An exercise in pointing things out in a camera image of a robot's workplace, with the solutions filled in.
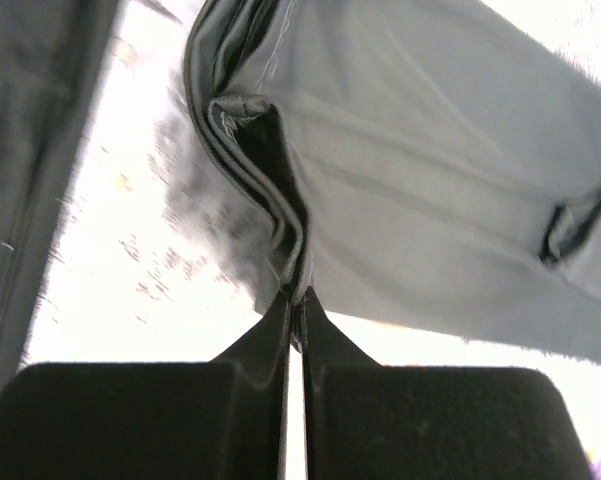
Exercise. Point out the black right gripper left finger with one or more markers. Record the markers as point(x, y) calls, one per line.
point(221, 419)

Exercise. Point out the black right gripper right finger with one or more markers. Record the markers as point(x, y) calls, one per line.
point(365, 420)

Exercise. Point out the dark grey t shirt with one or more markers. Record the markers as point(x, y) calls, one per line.
point(423, 163)

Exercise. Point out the floral tablecloth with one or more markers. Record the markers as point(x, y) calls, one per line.
point(154, 255)

